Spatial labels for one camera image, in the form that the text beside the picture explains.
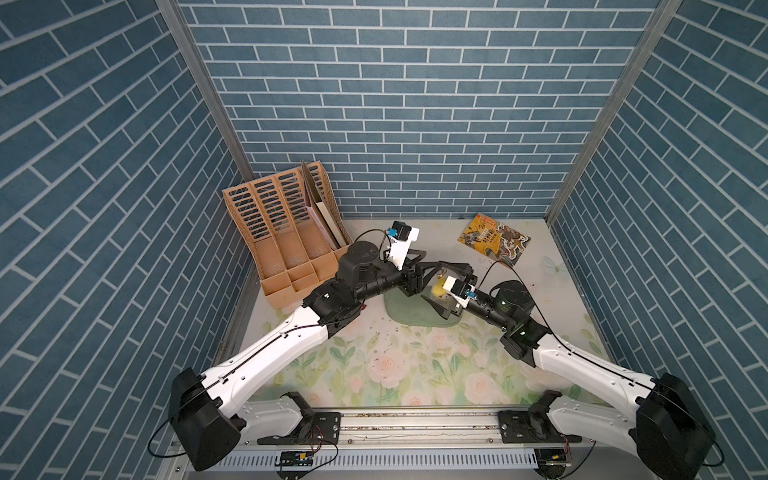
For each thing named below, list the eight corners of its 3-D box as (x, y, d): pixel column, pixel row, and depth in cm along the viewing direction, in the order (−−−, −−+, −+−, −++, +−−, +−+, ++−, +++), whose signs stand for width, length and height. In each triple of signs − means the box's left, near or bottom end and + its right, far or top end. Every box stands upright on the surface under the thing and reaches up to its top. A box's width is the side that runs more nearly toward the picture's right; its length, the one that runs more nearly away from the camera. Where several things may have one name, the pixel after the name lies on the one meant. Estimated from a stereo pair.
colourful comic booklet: (457, 240, 117) (458, 236, 115) (477, 216, 126) (479, 211, 124) (511, 269, 108) (513, 265, 106) (529, 240, 117) (531, 236, 116)
